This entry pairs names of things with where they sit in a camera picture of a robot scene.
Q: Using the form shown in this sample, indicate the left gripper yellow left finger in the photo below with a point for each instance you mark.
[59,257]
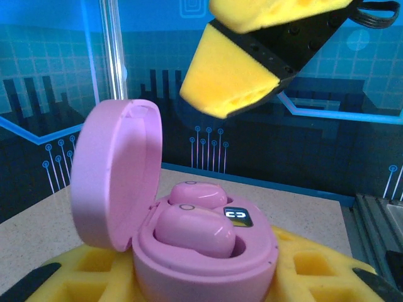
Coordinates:
[94,277]

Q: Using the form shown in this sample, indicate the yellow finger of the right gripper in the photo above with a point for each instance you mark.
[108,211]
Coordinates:
[274,12]
[230,78]

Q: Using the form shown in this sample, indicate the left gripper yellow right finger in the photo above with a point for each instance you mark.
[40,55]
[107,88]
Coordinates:
[315,270]

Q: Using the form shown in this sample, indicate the lilac earbud charging case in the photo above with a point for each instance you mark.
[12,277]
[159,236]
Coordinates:
[113,176]

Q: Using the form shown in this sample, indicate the lilac earbud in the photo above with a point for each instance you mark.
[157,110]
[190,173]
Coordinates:
[195,231]
[198,195]

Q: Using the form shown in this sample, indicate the aluminium base beam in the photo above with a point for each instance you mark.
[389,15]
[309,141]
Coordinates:
[371,226]

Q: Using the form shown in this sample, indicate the aluminium frame post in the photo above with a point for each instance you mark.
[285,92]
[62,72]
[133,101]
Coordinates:
[113,47]

